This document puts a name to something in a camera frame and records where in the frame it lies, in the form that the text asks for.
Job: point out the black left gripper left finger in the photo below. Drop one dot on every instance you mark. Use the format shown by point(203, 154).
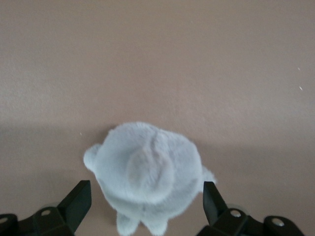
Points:
point(76, 206)

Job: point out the brown table cover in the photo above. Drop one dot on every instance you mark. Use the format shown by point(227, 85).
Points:
point(147, 61)

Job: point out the grey plush toy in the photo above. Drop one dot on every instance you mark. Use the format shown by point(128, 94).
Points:
point(147, 167)

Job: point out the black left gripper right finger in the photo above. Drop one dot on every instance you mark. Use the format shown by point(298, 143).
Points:
point(216, 211)

